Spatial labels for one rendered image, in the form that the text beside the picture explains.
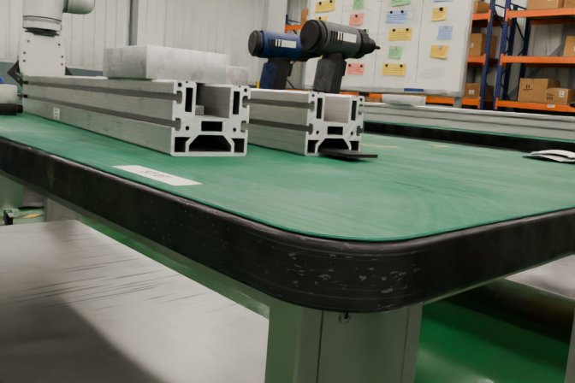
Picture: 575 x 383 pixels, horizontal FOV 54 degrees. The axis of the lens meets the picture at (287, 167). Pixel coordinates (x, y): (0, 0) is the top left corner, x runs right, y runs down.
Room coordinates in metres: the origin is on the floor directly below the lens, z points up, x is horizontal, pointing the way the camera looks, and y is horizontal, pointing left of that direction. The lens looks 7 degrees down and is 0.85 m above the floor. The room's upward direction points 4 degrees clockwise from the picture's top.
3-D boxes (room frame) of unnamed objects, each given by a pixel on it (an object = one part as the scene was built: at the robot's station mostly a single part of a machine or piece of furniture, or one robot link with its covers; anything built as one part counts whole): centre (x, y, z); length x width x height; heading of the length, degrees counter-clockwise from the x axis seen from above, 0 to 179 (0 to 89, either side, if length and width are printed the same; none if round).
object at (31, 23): (1.34, 0.59, 0.98); 0.09 x 0.08 x 0.03; 126
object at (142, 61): (0.78, 0.18, 0.87); 0.16 x 0.11 x 0.07; 36
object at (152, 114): (0.98, 0.33, 0.82); 0.80 x 0.10 x 0.09; 36
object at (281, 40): (1.30, 0.01, 0.89); 0.20 x 0.08 x 0.22; 115
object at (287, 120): (1.09, 0.18, 0.82); 0.80 x 0.10 x 0.09; 36
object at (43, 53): (1.34, 0.60, 0.92); 0.10 x 0.07 x 0.11; 126
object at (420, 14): (4.31, -0.62, 0.97); 1.50 x 0.50 x 1.95; 43
